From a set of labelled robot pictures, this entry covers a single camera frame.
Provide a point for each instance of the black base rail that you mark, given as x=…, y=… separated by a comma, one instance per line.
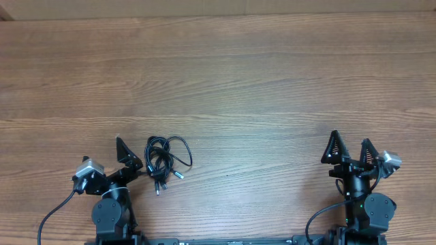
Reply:
x=294, y=240

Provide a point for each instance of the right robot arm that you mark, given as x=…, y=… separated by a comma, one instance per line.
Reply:
x=367, y=213

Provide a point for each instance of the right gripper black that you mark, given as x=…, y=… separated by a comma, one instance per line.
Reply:
x=349, y=165

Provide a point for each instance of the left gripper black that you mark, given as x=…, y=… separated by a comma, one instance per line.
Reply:
x=129, y=160

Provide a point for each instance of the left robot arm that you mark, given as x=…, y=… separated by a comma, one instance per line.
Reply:
x=113, y=214

